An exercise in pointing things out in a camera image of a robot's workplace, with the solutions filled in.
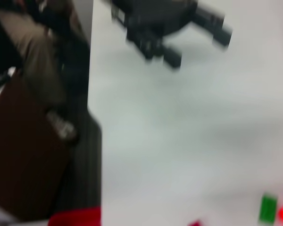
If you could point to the red object beside table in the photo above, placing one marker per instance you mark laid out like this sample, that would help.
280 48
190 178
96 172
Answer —
77 217

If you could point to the green toy brick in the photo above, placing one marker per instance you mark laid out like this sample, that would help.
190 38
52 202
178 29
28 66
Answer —
268 208

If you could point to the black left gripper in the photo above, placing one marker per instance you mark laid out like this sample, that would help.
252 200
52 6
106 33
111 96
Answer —
155 16

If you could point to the brown cardboard box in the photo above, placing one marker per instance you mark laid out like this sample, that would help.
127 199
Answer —
26 153

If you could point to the dark red long toy brick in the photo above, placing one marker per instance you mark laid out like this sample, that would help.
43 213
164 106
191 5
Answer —
195 223

